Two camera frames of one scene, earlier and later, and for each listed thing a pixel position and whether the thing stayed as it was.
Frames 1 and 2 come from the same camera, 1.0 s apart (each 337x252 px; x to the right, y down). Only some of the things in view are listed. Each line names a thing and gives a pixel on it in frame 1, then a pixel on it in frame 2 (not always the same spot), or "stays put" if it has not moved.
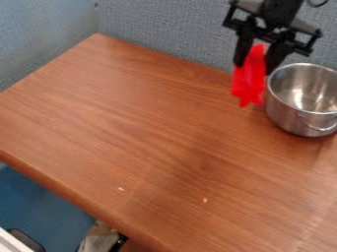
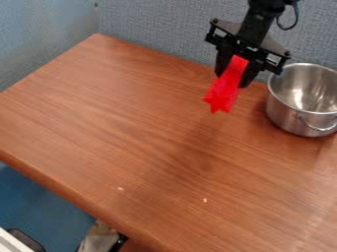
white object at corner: x=9 y=243 stays put
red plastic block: x=249 y=78 to x=223 y=89
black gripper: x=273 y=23 to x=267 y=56
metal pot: x=299 y=99 stays put
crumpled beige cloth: x=99 y=239 stays put
